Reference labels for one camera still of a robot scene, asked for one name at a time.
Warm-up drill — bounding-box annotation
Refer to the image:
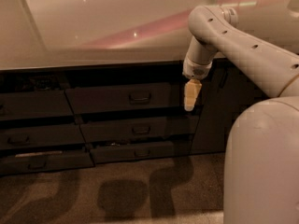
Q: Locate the dark drawer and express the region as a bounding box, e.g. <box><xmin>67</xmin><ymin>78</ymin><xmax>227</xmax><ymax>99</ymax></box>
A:
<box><xmin>0</xmin><ymin>150</ymin><xmax>93</xmax><ymax>175</ymax></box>
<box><xmin>80</xmin><ymin>116</ymin><xmax>198</xmax><ymax>143</ymax></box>
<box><xmin>0</xmin><ymin>124</ymin><xmax>84</xmax><ymax>150</ymax></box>
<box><xmin>0</xmin><ymin>91</ymin><xmax>72</xmax><ymax>121</ymax></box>
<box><xmin>65</xmin><ymin>82</ymin><xmax>180</xmax><ymax>114</ymax></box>
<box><xmin>91</xmin><ymin>140</ymin><xmax>192</xmax><ymax>163</ymax></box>

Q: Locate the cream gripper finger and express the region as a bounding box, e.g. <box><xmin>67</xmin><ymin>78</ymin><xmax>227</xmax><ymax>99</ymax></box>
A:
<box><xmin>184</xmin><ymin>79</ymin><xmax>202</xmax><ymax>111</ymax></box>

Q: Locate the glossy beige countertop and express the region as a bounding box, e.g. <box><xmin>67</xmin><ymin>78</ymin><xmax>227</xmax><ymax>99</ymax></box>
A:
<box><xmin>0</xmin><ymin>0</ymin><xmax>299</xmax><ymax>70</ymax></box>

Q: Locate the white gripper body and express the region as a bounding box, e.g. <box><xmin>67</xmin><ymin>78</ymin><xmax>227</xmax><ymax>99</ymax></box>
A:
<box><xmin>182</xmin><ymin>58</ymin><xmax>212</xmax><ymax>80</ymax></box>

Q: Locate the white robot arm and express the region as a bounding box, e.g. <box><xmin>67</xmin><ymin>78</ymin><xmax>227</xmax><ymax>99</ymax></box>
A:
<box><xmin>183</xmin><ymin>6</ymin><xmax>299</xmax><ymax>224</ymax></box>

